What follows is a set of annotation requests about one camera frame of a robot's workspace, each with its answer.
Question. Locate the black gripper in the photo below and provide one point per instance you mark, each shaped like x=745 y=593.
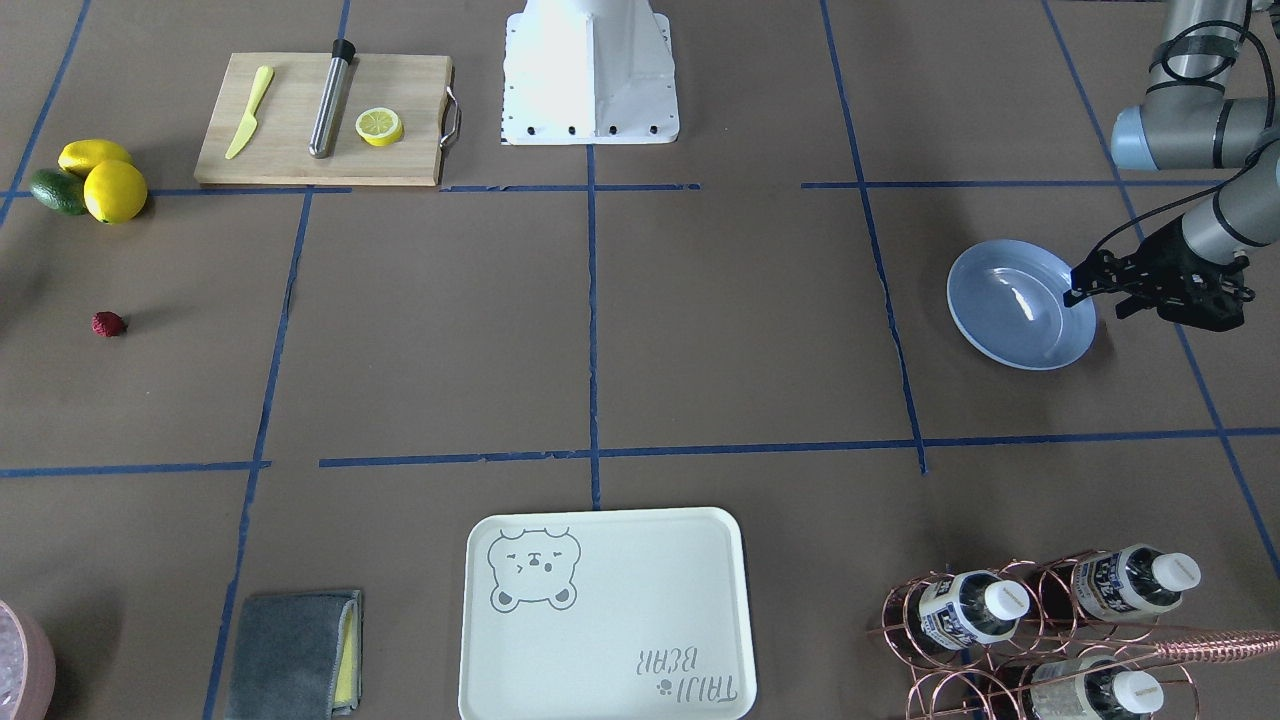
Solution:
x=1163 y=259

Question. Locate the blue round plate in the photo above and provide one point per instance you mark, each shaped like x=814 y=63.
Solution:
x=1007 y=299

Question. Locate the red strawberry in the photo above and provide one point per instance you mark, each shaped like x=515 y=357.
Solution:
x=108 y=325

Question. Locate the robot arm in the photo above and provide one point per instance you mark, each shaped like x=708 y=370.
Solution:
x=1211 y=103

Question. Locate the tea bottle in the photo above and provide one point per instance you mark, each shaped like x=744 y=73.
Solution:
x=1093 y=687
x=1139 y=582
x=960 y=612

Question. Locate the bottom tea bottle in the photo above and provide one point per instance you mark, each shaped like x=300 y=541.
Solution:
x=1093 y=687

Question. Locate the cream bear tray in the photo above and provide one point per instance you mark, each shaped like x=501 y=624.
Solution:
x=624 y=614

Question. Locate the lemon slice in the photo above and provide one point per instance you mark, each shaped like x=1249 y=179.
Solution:
x=379 y=127

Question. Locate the steel cylinder black cap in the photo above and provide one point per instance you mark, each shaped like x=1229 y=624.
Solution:
x=327 y=115

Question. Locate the wooden cutting board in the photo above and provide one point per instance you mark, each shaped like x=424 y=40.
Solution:
x=276 y=121

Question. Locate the yellow plastic knife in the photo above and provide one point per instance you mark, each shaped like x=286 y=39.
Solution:
x=248 y=123

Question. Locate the grey yellow folded cloth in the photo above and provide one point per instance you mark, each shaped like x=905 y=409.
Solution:
x=298 y=656

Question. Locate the lower yellow lemon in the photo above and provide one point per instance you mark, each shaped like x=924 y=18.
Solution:
x=115 y=192

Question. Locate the yellow lemon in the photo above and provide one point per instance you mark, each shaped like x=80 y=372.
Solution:
x=81 y=157
x=115 y=192

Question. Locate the upper yellow lemon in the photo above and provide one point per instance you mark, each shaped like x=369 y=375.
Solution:
x=81 y=157

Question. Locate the green avocado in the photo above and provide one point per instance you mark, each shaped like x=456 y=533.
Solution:
x=59 y=190

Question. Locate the pink bowl of ice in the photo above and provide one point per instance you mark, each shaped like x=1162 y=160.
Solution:
x=28 y=666

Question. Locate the copper wire bottle rack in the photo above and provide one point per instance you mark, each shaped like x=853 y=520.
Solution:
x=987 y=682

